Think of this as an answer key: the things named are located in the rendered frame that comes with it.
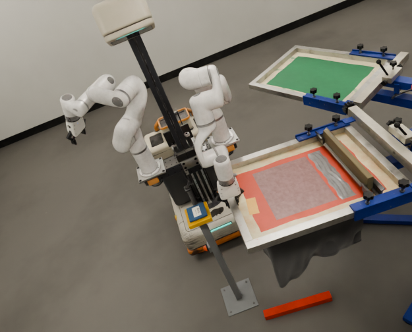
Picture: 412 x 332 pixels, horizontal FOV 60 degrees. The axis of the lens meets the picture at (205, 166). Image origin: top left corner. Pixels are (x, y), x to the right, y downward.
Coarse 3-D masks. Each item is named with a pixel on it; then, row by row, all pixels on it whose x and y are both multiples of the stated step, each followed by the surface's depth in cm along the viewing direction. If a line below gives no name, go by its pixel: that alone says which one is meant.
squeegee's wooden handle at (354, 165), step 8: (328, 136) 181; (328, 144) 184; (336, 144) 175; (336, 152) 177; (344, 152) 169; (344, 160) 171; (352, 160) 164; (352, 168) 166; (360, 168) 160; (360, 176) 160; (368, 176) 155; (368, 184) 157
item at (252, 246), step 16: (352, 128) 191; (288, 144) 194; (304, 144) 195; (368, 144) 180; (240, 160) 193; (256, 160) 194; (384, 160) 169; (400, 176) 160; (240, 224) 160; (304, 224) 152; (320, 224) 151; (256, 240) 152; (272, 240) 150
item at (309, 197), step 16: (320, 176) 176; (272, 192) 175; (288, 192) 172; (304, 192) 170; (320, 192) 168; (336, 192) 166; (272, 208) 167; (288, 208) 165; (304, 208) 163; (320, 208) 161; (272, 224) 160
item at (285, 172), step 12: (300, 156) 190; (324, 156) 185; (264, 168) 189; (276, 168) 187; (288, 168) 185; (300, 168) 183; (312, 168) 181; (336, 168) 177; (240, 180) 186; (252, 180) 184; (264, 180) 182; (276, 180) 180; (288, 180) 178; (300, 180) 176; (252, 192) 178; (264, 192) 176
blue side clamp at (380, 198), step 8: (384, 192) 154; (392, 192) 153; (400, 192) 152; (408, 192) 150; (376, 200) 152; (384, 200) 150; (392, 200) 150; (400, 200) 152; (408, 200) 153; (352, 208) 152; (360, 208) 149; (368, 208) 150; (376, 208) 151; (384, 208) 153; (392, 208) 154; (360, 216) 152; (368, 216) 153
